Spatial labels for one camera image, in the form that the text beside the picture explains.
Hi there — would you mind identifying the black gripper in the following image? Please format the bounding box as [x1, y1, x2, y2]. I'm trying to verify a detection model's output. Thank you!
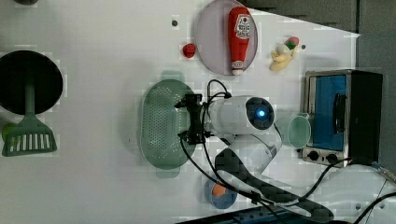
[175, 94, 204, 145]

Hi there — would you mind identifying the green plastic strainer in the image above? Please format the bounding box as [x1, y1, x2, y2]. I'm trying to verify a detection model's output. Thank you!
[138, 70, 192, 179]

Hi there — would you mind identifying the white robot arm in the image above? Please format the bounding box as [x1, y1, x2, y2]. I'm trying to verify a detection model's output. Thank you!
[175, 93, 395, 224]

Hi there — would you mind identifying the red toy strawberry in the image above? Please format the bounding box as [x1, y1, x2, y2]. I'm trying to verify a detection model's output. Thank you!
[182, 43, 196, 59]

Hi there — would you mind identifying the orange egg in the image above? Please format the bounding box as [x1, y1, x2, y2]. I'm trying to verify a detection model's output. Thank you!
[212, 184, 226, 197]

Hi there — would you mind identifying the grey round plate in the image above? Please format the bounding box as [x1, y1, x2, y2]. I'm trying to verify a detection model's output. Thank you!
[195, 0, 258, 76]

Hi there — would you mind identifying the blue bowl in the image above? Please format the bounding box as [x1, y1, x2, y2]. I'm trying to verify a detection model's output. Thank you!
[205, 180, 237, 209]

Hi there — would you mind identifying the red ketchup bottle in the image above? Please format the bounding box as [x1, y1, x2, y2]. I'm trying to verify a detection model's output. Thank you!
[228, 7, 251, 76]

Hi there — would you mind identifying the yellow peeled toy banana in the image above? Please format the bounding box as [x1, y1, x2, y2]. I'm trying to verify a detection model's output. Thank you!
[270, 44, 297, 72]

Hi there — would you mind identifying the light green plastic cup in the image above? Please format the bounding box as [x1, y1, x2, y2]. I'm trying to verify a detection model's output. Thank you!
[276, 113, 311, 148]

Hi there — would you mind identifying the pink green toy fruit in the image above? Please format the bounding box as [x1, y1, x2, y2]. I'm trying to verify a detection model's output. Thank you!
[285, 36, 300, 49]

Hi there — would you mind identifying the green slotted spatula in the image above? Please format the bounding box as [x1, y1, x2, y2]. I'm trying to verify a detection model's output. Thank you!
[2, 76, 57, 157]

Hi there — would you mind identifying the silver black toaster oven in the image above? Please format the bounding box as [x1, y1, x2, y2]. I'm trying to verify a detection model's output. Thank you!
[302, 69, 383, 167]

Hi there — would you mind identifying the black round pan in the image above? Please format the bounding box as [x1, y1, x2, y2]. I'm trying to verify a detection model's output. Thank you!
[0, 50, 64, 115]

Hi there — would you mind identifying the black cable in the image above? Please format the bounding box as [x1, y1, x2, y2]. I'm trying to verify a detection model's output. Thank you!
[178, 78, 396, 224]

